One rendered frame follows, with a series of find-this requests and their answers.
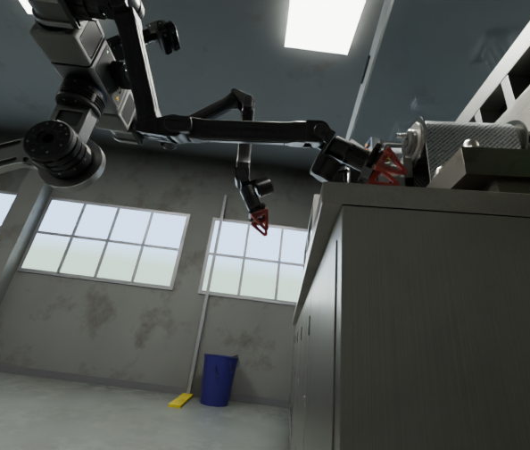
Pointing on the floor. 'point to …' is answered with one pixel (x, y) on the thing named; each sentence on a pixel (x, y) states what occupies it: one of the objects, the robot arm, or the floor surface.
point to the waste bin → (218, 379)
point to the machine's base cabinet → (432, 335)
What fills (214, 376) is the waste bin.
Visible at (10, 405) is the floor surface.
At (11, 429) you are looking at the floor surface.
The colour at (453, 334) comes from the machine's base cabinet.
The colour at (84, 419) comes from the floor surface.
